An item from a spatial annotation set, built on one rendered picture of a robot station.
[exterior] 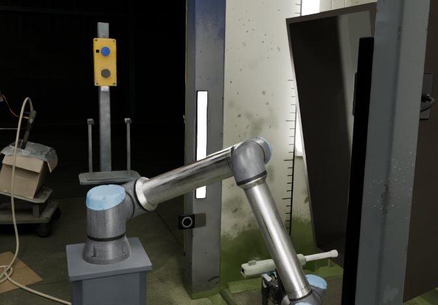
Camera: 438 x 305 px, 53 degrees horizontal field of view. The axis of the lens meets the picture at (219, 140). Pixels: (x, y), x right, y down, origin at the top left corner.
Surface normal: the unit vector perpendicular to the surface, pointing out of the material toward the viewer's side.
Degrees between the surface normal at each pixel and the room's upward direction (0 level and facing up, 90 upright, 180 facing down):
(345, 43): 91
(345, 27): 91
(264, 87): 90
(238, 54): 90
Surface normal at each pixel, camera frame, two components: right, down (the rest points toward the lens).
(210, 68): 0.36, 0.15
